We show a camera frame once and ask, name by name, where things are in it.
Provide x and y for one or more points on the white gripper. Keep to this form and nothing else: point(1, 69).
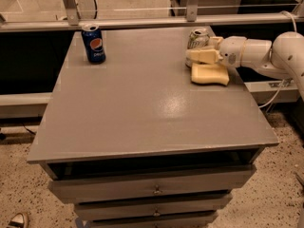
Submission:
point(231, 52)

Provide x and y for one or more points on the white green 7up can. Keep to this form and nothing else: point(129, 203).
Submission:
point(198, 38)

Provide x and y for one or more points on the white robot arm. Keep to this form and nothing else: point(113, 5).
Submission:
point(281, 59)

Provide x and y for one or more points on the yellow sponge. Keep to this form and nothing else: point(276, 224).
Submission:
point(209, 74)

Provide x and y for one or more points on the blue Pepsi can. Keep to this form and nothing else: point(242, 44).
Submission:
point(93, 41)

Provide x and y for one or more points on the grey drawer cabinet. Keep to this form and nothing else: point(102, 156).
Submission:
point(139, 112)

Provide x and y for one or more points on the middle grey drawer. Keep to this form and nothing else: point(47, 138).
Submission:
point(152, 207)

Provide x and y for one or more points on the grey drawer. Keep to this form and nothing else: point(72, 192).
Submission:
point(152, 207)
point(163, 221)
point(152, 184)

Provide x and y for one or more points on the bottom grey drawer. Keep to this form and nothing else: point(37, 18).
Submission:
point(163, 221)

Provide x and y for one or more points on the top grey drawer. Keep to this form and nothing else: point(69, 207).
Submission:
point(152, 184)

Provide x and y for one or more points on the shoe tip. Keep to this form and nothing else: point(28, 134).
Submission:
point(20, 220)

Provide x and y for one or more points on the aluminium frame rail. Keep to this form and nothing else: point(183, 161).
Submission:
point(48, 15)

